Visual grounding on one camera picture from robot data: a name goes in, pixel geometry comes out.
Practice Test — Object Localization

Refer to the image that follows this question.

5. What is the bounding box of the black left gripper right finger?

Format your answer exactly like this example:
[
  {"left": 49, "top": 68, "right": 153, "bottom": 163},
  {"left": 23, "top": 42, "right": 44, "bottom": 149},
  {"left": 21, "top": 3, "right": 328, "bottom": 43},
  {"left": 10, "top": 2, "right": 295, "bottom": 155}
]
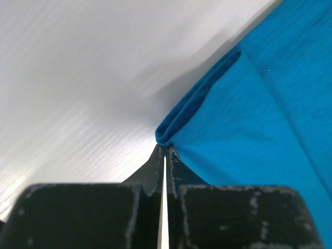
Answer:
[{"left": 165, "top": 145, "right": 208, "bottom": 248}]

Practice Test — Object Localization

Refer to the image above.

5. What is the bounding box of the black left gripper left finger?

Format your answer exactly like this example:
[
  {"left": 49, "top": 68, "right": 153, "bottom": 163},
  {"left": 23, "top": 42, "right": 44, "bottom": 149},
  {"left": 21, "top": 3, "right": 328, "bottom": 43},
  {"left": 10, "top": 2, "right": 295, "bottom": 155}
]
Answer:
[{"left": 122, "top": 145, "right": 164, "bottom": 248}]

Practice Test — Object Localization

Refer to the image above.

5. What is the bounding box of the blue t shirt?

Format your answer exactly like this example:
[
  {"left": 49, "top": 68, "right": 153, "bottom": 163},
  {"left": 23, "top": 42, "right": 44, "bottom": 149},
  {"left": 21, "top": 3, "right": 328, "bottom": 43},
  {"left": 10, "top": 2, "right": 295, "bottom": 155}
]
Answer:
[{"left": 155, "top": 0, "right": 332, "bottom": 198}]

